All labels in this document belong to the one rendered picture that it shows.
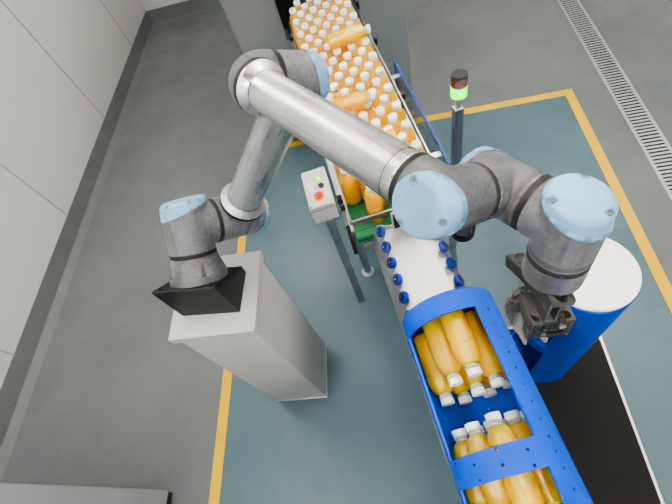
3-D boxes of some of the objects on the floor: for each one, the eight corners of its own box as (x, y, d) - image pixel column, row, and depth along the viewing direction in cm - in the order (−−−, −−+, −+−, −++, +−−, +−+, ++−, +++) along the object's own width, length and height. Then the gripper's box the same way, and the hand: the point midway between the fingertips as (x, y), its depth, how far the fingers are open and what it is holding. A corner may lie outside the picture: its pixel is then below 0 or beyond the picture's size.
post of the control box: (359, 303, 256) (319, 207, 173) (357, 298, 258) (317, 200, 175) (365, 301, 256) (328, 204, 172) (364, 296, 258) (326, 197, 175)
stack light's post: (450, 248, 262) (455, 111, 170) (448, 243, 264) (451, 105, 172) (457, 247, 261) (464, 108, 170) (454, 241, 264) (461, 102, 172)
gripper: (534, 304, 63) (510, 366, 79) (595, 296, 62) (558, 360, 78) (514, 261, 68) (495, 327, 84) (570, 253, 68) (541, 321, 84)
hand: (522, 327), depth 82 cm, fingers closed
